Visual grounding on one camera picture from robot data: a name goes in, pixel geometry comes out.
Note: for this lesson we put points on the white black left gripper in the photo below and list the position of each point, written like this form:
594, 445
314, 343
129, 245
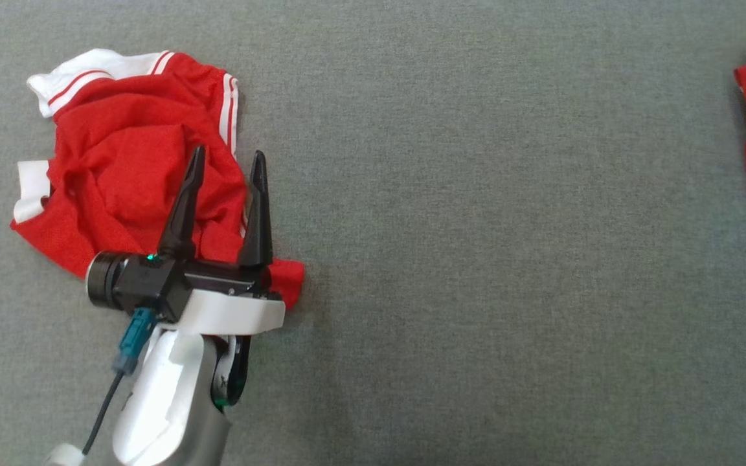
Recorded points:
230, 310

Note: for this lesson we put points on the red basketball jersey white sleeves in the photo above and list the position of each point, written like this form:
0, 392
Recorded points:
120, 162

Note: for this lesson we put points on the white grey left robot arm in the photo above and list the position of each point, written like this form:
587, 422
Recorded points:
172, 401

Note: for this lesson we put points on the grey sofa seat cushion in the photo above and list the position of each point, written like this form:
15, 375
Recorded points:
476, 259

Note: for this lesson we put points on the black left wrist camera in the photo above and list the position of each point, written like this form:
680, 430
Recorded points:
140, 285

